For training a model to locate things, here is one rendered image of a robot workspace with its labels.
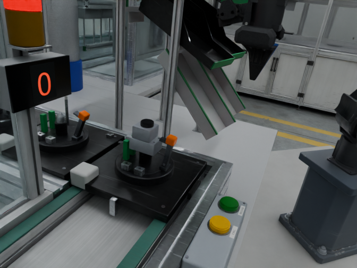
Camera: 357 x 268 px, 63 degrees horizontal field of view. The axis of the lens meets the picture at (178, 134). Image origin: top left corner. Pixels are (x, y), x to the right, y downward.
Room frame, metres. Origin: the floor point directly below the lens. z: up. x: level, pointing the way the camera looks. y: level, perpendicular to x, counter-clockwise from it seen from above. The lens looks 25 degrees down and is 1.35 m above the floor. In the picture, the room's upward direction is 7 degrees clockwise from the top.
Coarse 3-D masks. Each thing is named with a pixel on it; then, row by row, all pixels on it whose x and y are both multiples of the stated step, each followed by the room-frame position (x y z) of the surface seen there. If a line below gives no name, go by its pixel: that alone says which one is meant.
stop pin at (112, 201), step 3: (111, 198) 0.47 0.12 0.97; (114, 198) 0.47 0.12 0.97; (117, 198) 0.47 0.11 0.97; (111, 201) 0.47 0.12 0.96; (114, 201) 0.46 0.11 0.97; (117, 201) 0.47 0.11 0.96; (111, 204) 0.47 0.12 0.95; (114, 204) 0.46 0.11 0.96; (117, 204) 0.47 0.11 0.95; (111, 207) 0.47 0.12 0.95; (114, 207) 0.46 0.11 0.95; (117, 207) 0.47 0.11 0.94; (111, 210) 0.47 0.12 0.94; (114, 210) 0.46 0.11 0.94; (117, 210) 0.47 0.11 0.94; (111, 213) 0.47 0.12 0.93; (114, 213) 0.46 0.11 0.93
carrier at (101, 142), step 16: (64, 96) 0.74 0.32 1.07; (48, 112) 0.70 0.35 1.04; (48, 128) 0.71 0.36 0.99; (64, 128) 0.67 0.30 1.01; (96, 128) 0.78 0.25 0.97; (48, 144) 0.62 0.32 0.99; (64, 144) 0.63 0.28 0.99; (80, 144) 0.65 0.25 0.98; (96, 144) 0.68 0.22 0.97; (112, 144) 0.69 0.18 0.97; (48, 160) 0.58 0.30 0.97; (64, 160) 0.59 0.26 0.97; (80, 160) 0.59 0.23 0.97; (64, 176) 0.53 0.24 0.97
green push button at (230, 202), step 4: (228, 196) 0.52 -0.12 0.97; (220, 200) 0.50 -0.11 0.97; (224, 200) 0.50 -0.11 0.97; (228, 200) 0.50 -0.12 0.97; (232, 200) 0.50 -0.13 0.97; (236, 200) 0.50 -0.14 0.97; (220, 204) 0.49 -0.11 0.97; (224, 204) 0.49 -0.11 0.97; (228, 204) 0.49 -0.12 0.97; (232, 204) 0.49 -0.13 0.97; (236, 204) 0.49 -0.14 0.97; (224, 208) 0.48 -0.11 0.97; (228, 208) 0.48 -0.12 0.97; (232, 208) 0.48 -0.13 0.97; (236, 208) 0.48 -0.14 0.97
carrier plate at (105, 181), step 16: (96, 160) 0.60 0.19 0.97; (112, 160) 0.61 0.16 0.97; (176, 160) 0.65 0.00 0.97; (192, 160) 0.66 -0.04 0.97; (112, 176) 0.54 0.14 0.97; (176, 176) 0.57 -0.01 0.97; (192, 176) 0.58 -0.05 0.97; (96, 192) 0.49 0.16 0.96; (112, 192) 0.48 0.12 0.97; (128, 192) 0.49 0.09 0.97; (144, 192) 0.50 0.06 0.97; (160, 192) 0.50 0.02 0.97; (176, 192) 0.51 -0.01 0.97; (144, 208) 0.45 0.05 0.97; (160, 208) 0.45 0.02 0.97; (176, 208) 0.48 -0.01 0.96
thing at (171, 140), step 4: (168, 136) 0.56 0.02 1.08; (172, 136) 0.57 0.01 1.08; (160, 140) 0.57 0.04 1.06; (164, 140) 0.57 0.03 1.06; (168, 140) 0.56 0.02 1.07; (172, 140) 0.56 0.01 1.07; (176, 140) 0.57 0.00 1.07; (168, 144) 0.56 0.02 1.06; (172, 144) 0.56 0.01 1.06; (168, 148) 0.56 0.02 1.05; (172, 148) 0.57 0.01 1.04; (168, 152) 0.56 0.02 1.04; (164, 156) 0.56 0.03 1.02; (168, 156) 0.56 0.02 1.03; (164, 160) 0.56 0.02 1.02; (168, 160) 0.57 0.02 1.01; (164, 164) 0.56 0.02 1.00
